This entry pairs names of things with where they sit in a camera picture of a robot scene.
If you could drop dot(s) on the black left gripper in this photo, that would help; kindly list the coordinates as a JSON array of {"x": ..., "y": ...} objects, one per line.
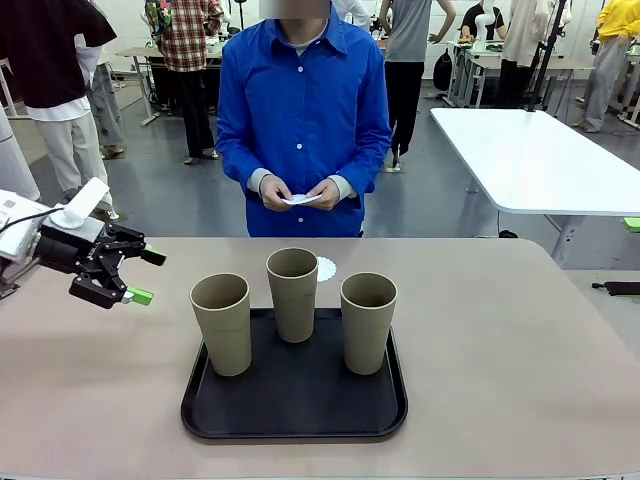
[{"x": 60, "y": 250}]

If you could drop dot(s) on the tan paper cup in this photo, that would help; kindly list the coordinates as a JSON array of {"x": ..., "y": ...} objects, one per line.
[
  {"x": 367, "y": 340},
  {"x": 222, "y": 335},
  {"x": 294, "y": 310}
]

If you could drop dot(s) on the white doily coaster stack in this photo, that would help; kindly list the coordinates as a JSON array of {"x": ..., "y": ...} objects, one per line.
[{"x": 302, "y": 200}]

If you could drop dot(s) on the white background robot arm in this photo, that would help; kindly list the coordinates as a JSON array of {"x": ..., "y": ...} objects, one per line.
[{"x": 485, "y": 27}]

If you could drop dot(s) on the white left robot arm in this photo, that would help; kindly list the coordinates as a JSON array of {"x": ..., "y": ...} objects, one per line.
[{"x": 15, "y": 235}]

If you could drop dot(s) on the person's left forearm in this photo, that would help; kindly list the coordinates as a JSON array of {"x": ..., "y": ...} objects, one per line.
[{"x": 362, "y": 170}]

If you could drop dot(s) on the person's right forearm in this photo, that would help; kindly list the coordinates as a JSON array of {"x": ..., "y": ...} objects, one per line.
[{"x": 240, "y": 167}]

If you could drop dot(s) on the person's right hand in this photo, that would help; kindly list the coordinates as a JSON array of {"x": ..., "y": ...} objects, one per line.
[{"x": 272, "y": 192}]

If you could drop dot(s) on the person's left hand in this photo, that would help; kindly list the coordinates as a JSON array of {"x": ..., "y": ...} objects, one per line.
[{"x": 330, "y": 195}]

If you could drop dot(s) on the dark patterned mat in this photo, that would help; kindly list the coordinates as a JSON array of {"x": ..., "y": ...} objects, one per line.
[{"x": 7, "y": 287}]

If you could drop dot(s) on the white cylindrical air purifier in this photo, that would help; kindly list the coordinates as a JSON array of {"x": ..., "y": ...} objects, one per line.
[{"x": 12, "y": 160}]

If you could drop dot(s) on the person in grey trousers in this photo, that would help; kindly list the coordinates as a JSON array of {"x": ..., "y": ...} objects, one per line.
[{"x": 107, "y": 105}]

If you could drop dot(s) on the wooden top background desk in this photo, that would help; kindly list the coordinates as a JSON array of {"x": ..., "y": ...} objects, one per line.
[{"x": 142, "y": 52}]

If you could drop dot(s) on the person in black top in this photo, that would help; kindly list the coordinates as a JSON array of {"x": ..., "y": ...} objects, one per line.
[{"x": 45, "y": 60}]

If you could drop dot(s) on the black plastic tray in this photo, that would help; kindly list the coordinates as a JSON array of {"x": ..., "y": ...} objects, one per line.
[{"x": 295, "y": 400}]

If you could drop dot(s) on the person in plaid shirt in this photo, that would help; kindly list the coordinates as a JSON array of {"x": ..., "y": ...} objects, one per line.
[{"x": 187, "y": 45}]

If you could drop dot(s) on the person in blue shirt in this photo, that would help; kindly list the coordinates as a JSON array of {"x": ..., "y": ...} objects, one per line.
[{"x": 302, "y": 100}]

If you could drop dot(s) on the person in white shirt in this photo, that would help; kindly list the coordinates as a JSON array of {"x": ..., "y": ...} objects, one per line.
[{"x": 352, "y": 12}]

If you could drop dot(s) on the person in grey shirt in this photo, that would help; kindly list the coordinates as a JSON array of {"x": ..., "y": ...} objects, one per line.
[{"x": 405, "y": 50}]

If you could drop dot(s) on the black backpack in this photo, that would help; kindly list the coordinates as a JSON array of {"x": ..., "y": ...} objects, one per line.
[{"x": 442, "y": 70}]

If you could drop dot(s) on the seated person in black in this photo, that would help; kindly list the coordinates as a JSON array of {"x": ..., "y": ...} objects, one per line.
[{"x": 472, "y": 22}]

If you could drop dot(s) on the white background table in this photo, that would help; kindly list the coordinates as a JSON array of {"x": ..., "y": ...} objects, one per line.
[{"x": 540, "y": 160}]

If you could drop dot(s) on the person in beige coat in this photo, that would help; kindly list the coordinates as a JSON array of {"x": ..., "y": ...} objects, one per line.
[{"x": 520, "y": 45}]

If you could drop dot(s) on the black tripod pole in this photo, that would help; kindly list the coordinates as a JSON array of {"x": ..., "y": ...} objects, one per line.
[{"x": 545, "y": 55}]

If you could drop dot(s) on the grey background workbench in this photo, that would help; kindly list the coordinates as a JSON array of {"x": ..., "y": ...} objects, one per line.
[{"x": 570, "y": 65}]

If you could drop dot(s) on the black flat tool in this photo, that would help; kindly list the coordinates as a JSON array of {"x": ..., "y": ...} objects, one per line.
[{"x": 620, "y": 288}]

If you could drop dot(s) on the green block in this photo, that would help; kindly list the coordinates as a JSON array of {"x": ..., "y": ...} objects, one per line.
[{"x": 632, "y": 223}]

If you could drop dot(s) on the person in yellow top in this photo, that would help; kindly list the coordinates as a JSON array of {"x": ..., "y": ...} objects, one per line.
[{"x": 607, "y": 60}]

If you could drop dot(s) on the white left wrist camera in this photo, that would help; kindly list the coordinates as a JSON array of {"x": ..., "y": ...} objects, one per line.
[{"x": 82, "y": 202}]

